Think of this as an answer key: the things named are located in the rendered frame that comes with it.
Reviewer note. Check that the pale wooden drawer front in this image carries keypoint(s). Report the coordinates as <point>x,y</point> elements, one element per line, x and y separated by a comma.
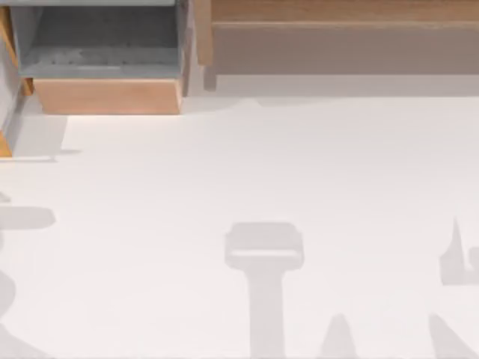
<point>108,96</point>

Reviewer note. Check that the wooden open shelf unit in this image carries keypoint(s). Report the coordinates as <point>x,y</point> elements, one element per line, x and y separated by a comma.
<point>337,33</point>

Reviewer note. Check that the pulled-out grey pierced drawer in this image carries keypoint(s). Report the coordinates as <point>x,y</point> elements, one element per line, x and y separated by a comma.
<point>101,41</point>

